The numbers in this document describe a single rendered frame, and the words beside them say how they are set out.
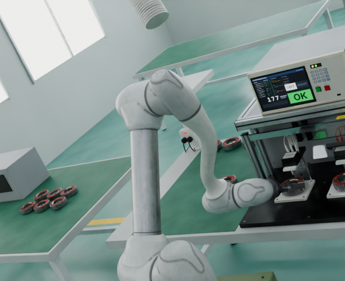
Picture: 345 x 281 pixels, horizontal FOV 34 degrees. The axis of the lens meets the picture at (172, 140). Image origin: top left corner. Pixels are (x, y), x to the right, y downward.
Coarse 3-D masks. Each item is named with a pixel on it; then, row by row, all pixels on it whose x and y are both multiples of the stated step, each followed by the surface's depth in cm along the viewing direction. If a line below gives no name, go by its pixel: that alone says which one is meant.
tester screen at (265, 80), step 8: (288, 72) 238; (296, 72) 236; (304, 72) 235; (256, 80) 247; (264, 80) 245; (272, 80) 243; (280, 80) 241; (288, 80) 240; (296, 80) 238; (256, 88) 249; (264, 88) 247; (272, 88) 245; (280, 88) 243; (304, 88) 238; (264, 96) 249; (280, 96) 245; (264, 104) 251; (288, 104) 245
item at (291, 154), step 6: (294, 150) 260; (300, 150) 257; (288, 156) 251; (294, 156) 249; (300, 156) 253; (282, 162) 252; (288, 162) 250; (294, 162) 249; (288, 168) 249; (294, 168) 248
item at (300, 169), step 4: (308, 164) 258; (296, 168) 259; (300, 168) 258; (304, 168) 257; (296, 172) 260; (300, 172) 259; (304, 172) 258; (312, 172) 261; (296, 176) 261; (300, 176) 260; (304, 176) 259; (308, 176) 258
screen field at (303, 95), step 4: (296, 92) 241; (300, 92) 240; (304, 92) 239; (308, 92) 238; (288, 96) 244; (292, 96) 243; (296, 96) 242; (300, 96) 241; (304, 96) 240; (308, 96) 239; (312, 96) 238; (292, 100) 244; (296, 100) 243; (300, 100) 242; (304, 100) 241
